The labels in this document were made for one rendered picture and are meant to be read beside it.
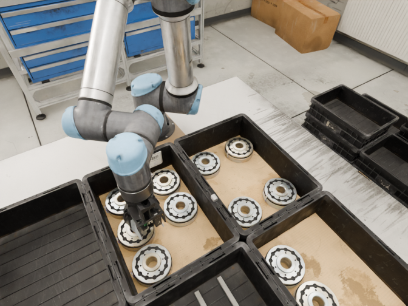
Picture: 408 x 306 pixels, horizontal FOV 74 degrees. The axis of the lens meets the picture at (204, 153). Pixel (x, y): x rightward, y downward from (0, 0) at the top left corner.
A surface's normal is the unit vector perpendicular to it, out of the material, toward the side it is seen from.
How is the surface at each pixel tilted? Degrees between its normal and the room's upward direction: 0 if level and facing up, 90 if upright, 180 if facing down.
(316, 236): 0
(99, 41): 36
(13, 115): 0
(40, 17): 90
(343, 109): 0
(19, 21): 90
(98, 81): 42
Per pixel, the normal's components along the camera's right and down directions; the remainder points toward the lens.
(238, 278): 0.02, -0.67
